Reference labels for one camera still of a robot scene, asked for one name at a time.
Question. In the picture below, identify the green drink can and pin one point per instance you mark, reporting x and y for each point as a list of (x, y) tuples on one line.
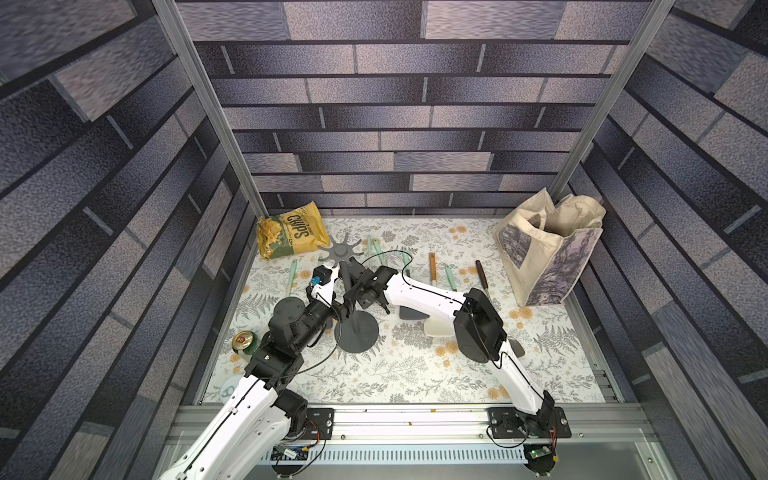
[(245, 343)]

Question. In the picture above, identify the green handle cream utensil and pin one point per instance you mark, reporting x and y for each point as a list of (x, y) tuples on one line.
[(379, 251)]

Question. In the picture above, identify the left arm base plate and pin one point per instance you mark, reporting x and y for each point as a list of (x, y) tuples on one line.
[(314, 424)]

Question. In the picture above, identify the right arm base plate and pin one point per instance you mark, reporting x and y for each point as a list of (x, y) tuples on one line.
[(509, 423)]

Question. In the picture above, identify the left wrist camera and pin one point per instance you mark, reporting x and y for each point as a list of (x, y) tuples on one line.
[(322, 284)]

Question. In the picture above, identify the green handle grey turner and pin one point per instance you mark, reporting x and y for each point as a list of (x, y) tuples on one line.
[(450, 278)]

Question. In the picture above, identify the canvas tote bag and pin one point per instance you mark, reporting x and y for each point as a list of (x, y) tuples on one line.
[(545, 247)]

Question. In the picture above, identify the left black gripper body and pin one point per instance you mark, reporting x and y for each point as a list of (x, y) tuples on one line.
[(339, 312)]

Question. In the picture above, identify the circuit board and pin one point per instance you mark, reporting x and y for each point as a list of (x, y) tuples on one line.
[(285, 453), (540, 459)]

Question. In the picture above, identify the right circuit board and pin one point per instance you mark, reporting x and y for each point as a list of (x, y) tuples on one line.
[(540, 459)]

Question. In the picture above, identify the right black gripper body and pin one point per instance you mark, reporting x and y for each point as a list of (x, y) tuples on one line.
[(358, 285)]

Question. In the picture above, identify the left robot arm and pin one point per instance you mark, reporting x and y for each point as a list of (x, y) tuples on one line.
[(262, 411)]

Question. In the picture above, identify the left circuit board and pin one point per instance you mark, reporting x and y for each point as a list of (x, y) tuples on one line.
[(285, 453)]

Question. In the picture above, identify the wooden handle white spatula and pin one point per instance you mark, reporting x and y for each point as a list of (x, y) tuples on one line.
[(433, 270)]

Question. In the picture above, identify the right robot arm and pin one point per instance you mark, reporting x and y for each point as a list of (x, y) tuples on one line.
[(474, 323)]

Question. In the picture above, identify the green handle grey spoon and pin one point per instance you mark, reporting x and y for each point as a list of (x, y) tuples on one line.
[(483, 279)]

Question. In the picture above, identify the yellow chips bag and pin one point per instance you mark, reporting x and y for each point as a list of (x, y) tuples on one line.
[(295, 232)]

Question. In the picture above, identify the grey utensil rack stand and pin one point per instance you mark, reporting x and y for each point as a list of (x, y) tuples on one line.
[(360, 330)]

